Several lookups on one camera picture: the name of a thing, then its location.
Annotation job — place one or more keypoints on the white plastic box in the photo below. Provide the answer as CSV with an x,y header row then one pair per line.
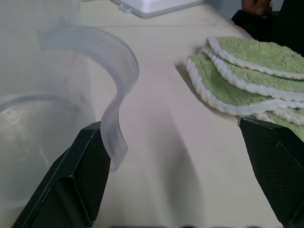
x,y
154,6

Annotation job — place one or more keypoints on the green white-edged towel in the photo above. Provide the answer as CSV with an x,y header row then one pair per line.
x,y
247,78

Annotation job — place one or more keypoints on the dark seated person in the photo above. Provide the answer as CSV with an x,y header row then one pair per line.
x,y
273,21

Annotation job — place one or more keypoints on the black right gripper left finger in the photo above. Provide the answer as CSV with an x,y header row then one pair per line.
x,y
71,180

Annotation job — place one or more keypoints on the clear plastic blender jar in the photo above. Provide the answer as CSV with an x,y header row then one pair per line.
x,y
35,99

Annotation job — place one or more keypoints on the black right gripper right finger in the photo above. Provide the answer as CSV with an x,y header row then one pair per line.
x,y
278,166

